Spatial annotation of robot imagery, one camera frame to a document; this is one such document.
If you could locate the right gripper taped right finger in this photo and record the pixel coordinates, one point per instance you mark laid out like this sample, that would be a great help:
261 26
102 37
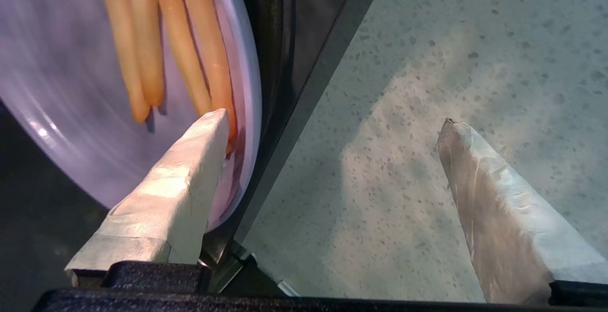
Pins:
503 217

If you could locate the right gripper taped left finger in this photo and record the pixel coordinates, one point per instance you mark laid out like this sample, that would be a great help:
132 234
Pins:
166 203

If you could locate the light purple plate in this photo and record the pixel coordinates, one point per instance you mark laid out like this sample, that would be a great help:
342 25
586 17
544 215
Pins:
61 89

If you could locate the silver Panasonic microwave oven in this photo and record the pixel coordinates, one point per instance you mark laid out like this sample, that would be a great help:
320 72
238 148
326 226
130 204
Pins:
313 65

